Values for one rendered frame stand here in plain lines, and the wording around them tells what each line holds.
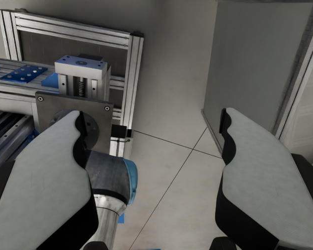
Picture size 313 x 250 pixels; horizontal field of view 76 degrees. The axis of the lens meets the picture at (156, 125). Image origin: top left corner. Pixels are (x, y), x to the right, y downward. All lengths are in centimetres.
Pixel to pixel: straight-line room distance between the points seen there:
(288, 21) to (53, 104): 79
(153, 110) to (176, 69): 41
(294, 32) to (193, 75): 101
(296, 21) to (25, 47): 144
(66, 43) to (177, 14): 77
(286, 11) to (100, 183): 79
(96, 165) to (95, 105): 20
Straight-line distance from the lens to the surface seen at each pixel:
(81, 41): 146
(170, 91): 172
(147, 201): 260
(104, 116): 64
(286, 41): 84
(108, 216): 49
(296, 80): 77
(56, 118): 67
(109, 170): 51
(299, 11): 82
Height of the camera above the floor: 159
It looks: 58 degrees down
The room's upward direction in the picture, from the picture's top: 176 degrees clockwise
